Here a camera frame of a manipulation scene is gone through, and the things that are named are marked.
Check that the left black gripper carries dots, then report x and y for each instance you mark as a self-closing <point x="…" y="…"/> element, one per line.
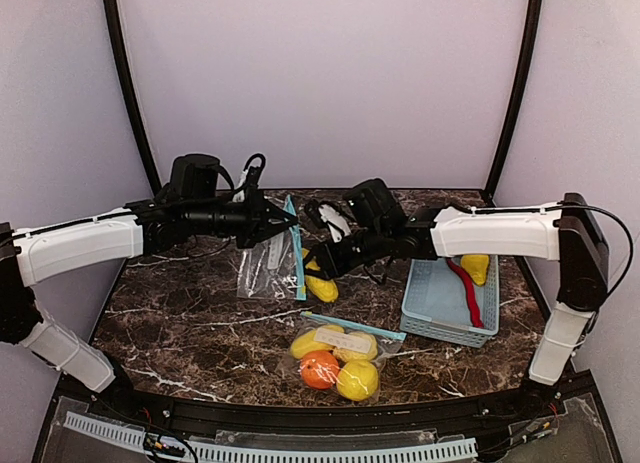
<point x="254" y="220"/>

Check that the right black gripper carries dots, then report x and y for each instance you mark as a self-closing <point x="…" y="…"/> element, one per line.
<point x="329" y="258"/>

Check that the yellow fruit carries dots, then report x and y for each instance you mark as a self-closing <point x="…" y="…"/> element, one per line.
<point x="325" y="290"/>

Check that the yellow mango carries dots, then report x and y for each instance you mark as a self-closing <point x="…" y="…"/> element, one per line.
<point x="306" y="343"/>

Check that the pale yellow potato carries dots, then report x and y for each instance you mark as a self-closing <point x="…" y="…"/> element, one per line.
<point x="358" y="346"/>

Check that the clear zip bag blue zipper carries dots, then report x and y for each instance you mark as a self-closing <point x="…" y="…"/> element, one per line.
<point x="332" y="330"/>

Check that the orange fruit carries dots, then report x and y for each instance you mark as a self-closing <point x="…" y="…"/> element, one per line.
<point x="319" y="369"/>

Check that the round yellow lemon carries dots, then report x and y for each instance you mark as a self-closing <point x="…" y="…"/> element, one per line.
<point x="358" y="380"/>

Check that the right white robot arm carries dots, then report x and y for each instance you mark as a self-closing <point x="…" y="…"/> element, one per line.
<point x="566" y="232"/>

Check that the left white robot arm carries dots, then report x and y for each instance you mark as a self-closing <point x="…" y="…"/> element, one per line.
<point x="189" y="205"/>

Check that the light blue plastic basket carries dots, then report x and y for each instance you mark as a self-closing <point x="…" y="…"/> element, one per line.
<point x="434" y="304"/>

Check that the red chili pepper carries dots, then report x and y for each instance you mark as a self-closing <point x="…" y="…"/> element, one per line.
<point x="470" y="298"/>

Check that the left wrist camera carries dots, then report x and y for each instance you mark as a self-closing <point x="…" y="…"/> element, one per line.
<point x="250" y="176"/>

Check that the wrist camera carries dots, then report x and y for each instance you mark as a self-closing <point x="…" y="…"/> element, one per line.
<point x="250" y="176"/>
<point x="327" y="215"/>

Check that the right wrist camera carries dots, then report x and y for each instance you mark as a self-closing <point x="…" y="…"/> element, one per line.
<point x="327" y="215"/>

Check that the black front table rail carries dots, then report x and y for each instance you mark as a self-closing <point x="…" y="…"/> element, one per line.
<point x="486" y="414"/>

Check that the slotted grey cable duct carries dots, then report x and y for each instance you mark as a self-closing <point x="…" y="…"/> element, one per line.
<point x="245" y="447"/>

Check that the black frame post left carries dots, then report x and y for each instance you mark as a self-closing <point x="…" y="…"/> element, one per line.
<point x="128" y="92"/>

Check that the black frame post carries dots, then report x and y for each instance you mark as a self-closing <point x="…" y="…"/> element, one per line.
<point x="128" y="92"/>
<point x="525" y="57"/>

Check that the black frame post right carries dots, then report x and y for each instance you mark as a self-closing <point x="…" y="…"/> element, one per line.
<point x="525" y="57"/>

